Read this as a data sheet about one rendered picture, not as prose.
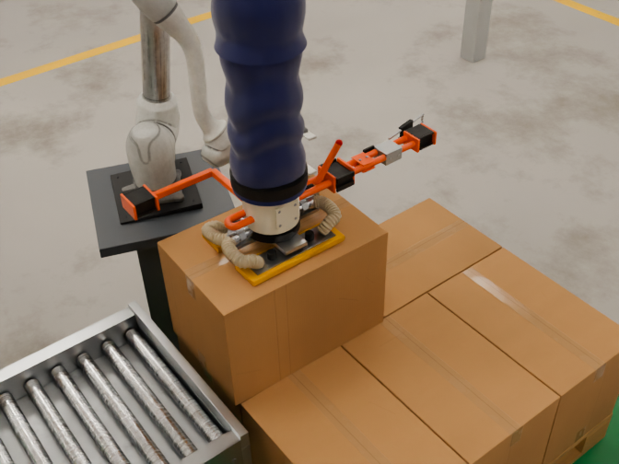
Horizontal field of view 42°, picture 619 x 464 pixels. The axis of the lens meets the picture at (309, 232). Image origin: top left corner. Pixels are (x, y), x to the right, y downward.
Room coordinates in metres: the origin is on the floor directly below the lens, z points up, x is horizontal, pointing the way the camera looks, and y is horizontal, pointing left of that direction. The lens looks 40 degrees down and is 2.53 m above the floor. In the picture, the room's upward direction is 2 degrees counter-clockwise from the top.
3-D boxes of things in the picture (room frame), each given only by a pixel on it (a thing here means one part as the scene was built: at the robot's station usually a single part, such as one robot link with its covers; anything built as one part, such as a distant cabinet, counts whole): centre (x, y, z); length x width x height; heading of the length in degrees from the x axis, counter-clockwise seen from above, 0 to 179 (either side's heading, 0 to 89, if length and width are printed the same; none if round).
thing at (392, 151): (2.16, -0.26, 1.07); 0.07 x 0.07 x 0.04; 36
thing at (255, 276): (1.81, 0.06, 0.97); 0.34 x 0.10 x 0.05; 126
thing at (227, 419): (1.69, 0.41, 0.58); 0.70 x 0.03 x 0.06; 36
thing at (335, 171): (2.04, -0.09, 1.08); 0.10 x 0.08 x 0.06; 36
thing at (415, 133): (2.24, -0.38, 1.07); 0.08 x 0.07 x 0.05; 126
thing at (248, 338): (1.90, 0.11, 0.74); 0.60 x 0.40 x 0.40; 125
